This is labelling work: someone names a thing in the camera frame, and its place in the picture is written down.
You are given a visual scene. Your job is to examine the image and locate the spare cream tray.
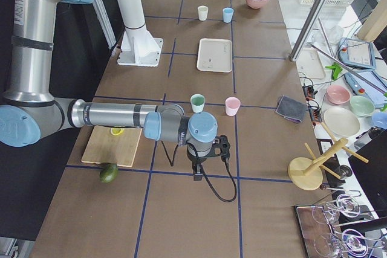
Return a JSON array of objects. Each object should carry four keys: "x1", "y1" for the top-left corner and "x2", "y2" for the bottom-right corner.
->
[{"x1": 296, "y1": 48, "x2": 326, "y2": 80}]

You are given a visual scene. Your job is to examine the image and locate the blue teach pendant upper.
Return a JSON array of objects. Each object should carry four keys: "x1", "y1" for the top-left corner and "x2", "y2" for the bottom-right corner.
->
[{"x1": 338, "y1": 37, "x2": 376, "y2": 69}]

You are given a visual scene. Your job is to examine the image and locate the green clamp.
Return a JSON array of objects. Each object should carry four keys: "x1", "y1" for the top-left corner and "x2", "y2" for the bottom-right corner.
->
[{"x1": 325, "y1": 62, "x2": 343, "y2": 80}]

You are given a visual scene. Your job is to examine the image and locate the wine glass upper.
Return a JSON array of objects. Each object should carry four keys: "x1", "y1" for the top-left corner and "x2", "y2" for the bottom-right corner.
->
[{"x1": 311, "y1": 194, "x2": 373, "y2": 225}]

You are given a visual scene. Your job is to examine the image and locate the light blue cup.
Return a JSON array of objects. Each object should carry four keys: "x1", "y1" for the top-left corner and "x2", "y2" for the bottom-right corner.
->
[{"x1": 223, "y1": 7, "x2": 234, "y2": 24}]

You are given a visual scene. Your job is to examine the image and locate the wine glass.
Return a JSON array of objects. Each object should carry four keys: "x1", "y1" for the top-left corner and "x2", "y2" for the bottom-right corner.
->
[
  {"x1": 313, "y1": 229, "x2": 386, "y2": 257},
  {"x1": 311, "y1": 194, "x2": 373, "y2": 225}
]

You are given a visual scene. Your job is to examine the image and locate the white pedestal column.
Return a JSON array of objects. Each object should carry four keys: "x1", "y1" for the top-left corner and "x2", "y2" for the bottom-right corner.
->
[{"x1": 117, "y1": 0, "x2": 163, "y2": 67}]

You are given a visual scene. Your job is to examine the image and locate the wooden cutting board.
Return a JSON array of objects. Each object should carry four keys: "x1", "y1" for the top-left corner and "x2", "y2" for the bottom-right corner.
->
[{"x1": 81, "y1": 126, "x2": 142, "y2": 167}]

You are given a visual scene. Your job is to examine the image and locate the grey folded cloth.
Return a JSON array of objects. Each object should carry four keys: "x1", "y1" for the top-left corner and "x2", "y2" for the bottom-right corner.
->
[{"x1": 275, "y1": 95, "x2": 307, "y2": 123}]

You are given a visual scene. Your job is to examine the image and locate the blue teach pendant lower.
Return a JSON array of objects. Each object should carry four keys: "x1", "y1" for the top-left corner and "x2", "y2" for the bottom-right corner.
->
[{"x1": 344, "y1": 69, "x2": 386, "y2": 109}]

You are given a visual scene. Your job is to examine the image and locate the green avocado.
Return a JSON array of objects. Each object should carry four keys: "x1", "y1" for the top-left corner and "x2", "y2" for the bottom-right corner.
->
[{"x1": 99, "y1": 163, "x2": 119, "y2": 183}]

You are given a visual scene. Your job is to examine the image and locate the small pink bowl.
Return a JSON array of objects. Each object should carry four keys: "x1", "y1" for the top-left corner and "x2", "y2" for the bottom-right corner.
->
[{"x1": 327, "y1": 85, "x2": 351, "y2": 105}]

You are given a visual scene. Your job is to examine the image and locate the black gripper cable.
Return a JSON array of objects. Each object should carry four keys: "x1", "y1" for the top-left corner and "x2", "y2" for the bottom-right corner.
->
[{"x1": 161, "y1": 140, "x2": 237, "y2": 203}]

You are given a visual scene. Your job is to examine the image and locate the small green bowl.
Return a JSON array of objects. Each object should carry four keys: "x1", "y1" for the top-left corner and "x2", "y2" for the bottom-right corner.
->
[{"x1": 350, "y1": 95, "x2": 375, "y2": 117}]

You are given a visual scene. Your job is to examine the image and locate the green cup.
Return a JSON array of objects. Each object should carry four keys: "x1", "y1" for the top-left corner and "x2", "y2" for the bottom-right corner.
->
[{"x1": 190, "y1": 94, "x2": 206, "y2": 113}]

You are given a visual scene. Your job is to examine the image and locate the wine glass lower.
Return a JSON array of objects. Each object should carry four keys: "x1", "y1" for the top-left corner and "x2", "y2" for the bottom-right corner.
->
[{"x1": 313, "y1": 229, "x2": 386, "y2": 257}]

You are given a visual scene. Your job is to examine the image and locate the cream yellow cup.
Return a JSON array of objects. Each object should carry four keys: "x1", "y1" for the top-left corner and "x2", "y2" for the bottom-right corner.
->
[{"x1": 197, "y1": 5, "x2": 209, "y2": 21}]

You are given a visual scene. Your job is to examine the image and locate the cream rabbit tray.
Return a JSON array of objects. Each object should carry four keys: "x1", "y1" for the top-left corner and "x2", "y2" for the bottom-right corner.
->
[{"x1": 197, "y1": 38, "x2": 233, "y2": 73}]

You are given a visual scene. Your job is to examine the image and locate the small blue bowl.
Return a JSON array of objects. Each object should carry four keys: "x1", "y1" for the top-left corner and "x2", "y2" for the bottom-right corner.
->
[{"x1": 371, "y1": 112, "x2": 387, "y2": 130}]

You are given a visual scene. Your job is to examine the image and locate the blue teach pendant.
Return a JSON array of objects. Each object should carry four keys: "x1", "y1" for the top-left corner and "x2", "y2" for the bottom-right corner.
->
[
  {"x1": 338, "y1": 37, "x2": 376, "y2": 69},
  {"x1": 344, "y1": 69, "x2": 386, "y2": 109}
]

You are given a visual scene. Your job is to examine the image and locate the pink cup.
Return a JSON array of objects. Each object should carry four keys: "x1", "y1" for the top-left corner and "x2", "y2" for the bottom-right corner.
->
[{"x1": 225, "y1": 97, "x2": 241, "y2": 117}]

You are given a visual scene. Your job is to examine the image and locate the aluminium frame post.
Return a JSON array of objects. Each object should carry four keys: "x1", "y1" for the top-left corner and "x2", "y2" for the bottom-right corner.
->
[{"x1": 290, "y1": 0, "x2": 327, "y2": 62}]

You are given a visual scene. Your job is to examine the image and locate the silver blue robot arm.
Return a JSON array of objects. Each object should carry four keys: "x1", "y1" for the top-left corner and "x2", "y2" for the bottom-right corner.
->
[{"x1": 1, "y1": 0, "x2": 220, "y2": 180}]

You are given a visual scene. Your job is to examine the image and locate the cream plate bowl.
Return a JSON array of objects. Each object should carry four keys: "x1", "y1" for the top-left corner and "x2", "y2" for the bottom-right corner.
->
[{"x1": 323, "y1": 107, "x2": 360, "y2": 137}]

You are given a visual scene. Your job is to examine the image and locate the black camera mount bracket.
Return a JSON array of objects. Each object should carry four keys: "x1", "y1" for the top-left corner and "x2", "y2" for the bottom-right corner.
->
[{"x1": 213, "y1": 135, "x2": 230, "y2": 163}]

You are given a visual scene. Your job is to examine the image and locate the wooden cup tree stand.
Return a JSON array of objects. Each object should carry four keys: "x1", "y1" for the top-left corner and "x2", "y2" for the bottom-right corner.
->
[{"x1": 288, "y1": 122, "x2": 369, "y2": 190}]

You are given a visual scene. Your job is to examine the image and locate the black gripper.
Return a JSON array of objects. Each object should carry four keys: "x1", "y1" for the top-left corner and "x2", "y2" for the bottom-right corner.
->
[{"x1": 187, "y1": 144, "x2": 216, "y2": 181}]

